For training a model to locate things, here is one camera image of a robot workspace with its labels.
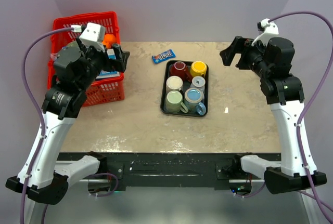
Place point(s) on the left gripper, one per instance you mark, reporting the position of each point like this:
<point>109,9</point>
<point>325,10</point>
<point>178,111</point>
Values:
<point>113,65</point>

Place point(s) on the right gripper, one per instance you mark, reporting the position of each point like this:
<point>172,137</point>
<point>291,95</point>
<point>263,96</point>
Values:
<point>239,44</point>

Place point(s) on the light grey mug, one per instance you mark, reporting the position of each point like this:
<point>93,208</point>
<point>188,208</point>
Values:
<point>199,83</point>

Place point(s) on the blue butterfly mug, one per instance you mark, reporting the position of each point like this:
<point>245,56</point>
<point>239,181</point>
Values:
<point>193,101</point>

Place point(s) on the cream white mug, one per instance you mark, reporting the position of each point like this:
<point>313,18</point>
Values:
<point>174,83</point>

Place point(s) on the light green mug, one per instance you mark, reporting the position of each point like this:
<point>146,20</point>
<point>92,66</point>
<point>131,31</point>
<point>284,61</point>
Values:
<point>174,102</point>

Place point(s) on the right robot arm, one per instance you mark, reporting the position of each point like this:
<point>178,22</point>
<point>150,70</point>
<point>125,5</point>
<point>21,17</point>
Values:
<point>284,94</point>

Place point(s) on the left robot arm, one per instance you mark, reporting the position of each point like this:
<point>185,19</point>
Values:
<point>76,69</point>

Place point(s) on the yellow mug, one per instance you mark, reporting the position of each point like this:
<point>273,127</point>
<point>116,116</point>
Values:
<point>198,68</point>

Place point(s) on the dark red mug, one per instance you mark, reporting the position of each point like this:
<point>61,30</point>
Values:
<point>181,70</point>

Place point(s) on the orange fruit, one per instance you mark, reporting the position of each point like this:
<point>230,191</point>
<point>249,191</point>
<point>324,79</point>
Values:
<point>109,40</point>

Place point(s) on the blue white box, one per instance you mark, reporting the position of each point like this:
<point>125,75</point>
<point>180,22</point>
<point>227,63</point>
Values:
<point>104,74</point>

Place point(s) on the red plastic basket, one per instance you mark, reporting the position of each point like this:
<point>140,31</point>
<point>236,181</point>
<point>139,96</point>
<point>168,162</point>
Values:
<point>105,90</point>

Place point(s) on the blue candy packet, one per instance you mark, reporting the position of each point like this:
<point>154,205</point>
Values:
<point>166,55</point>

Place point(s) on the green melon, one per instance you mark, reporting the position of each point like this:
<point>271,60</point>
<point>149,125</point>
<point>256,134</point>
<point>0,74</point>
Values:
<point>72,44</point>

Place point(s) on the black tray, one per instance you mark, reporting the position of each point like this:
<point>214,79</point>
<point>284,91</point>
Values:
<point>164,93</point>

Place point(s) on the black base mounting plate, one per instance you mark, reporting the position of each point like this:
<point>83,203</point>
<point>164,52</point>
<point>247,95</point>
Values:
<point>174,170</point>

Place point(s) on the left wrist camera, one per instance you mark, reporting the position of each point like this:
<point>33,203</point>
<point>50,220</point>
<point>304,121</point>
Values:
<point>92,35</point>

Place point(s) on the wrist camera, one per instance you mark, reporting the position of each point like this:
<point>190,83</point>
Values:
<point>92,35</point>
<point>268,30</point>

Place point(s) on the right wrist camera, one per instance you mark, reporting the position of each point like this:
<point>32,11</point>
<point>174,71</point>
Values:
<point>268,30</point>

